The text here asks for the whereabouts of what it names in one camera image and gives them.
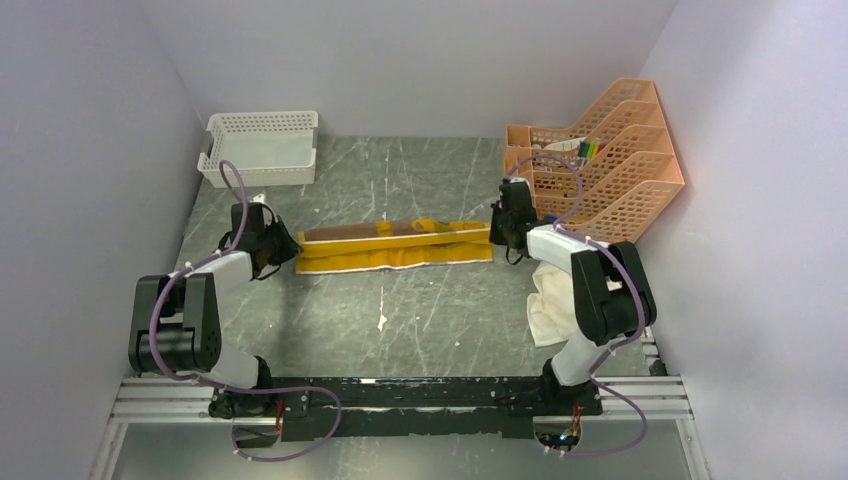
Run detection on aluminium rail frame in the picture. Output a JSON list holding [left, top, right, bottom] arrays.
[[89, 264, 713, 480]]

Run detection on orange plastic file organizer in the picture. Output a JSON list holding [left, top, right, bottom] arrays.
[[503, 78, 685, 242]]

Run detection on white plastic basket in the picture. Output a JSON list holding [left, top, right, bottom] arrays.
[[197, 110, 319, 188]]

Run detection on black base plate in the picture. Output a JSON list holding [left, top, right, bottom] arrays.
[[223, 376, 603, 441]]

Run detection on white crumpled towel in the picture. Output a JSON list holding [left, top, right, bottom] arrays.
[[526, 262, 579, 348]]

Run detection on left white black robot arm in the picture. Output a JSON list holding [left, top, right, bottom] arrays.
[[128, 201, 300, 419]]

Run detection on colourful pens in organizer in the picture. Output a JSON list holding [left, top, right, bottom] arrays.
[[577, 140, 603, 161]]

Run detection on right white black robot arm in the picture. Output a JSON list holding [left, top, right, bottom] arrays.
[[490, 177, 657, 414]]

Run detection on yellow brown bear towel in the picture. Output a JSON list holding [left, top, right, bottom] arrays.
[[295, 218, 494, 275]]

